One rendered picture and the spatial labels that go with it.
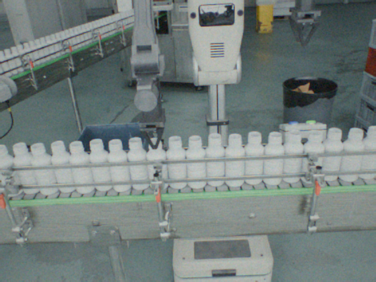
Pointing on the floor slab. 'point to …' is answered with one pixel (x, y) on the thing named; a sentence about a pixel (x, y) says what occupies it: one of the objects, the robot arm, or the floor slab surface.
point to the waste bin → (308, 100)
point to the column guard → (264, 19)
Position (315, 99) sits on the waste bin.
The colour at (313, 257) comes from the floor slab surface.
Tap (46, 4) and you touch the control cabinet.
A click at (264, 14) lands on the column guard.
